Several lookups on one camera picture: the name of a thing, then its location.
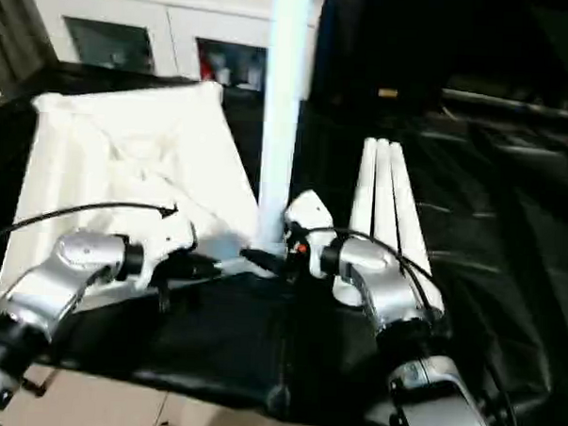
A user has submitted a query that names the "white sideboard cabinet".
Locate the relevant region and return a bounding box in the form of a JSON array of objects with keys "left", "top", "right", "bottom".
[{"left": 23, "top": 0, "right": 322, "bottom": 95}]

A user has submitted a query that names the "grey curtain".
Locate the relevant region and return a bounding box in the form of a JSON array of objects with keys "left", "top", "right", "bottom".
[{"left": 0, "top": 0, "right": 61, "bottom": 100}]

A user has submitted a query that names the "dark metal rail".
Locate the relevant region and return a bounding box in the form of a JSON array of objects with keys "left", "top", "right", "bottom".
[{"left": 441, "top": 87, "right": 568, "bottom": 121}]

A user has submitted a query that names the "red bottle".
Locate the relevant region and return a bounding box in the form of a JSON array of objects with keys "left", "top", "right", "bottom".
[{"left": 199, "top": 48, "right": 214, "bottom": 82}]

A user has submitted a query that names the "white plastic table top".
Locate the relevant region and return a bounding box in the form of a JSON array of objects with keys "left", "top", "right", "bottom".
[{"left": 0, "top": 71, "right": 295, "bottom": 325}]

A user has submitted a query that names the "black plastic mat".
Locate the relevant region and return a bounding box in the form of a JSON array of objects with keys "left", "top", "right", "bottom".
[{"left": 0, "top": 58, "right": 568, "bottom": 426}]

